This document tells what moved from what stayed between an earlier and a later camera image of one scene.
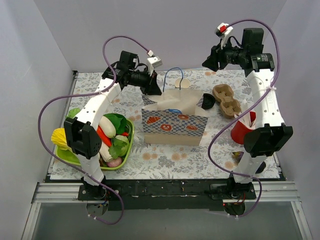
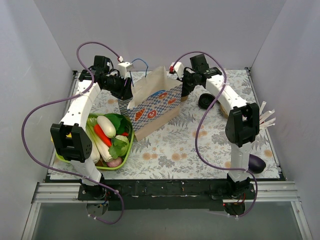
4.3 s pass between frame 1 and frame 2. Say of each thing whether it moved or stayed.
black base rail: stayed
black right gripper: moved
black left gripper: moved
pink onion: stayed
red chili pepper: stayed
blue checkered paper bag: moved
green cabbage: stayed
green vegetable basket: stayed
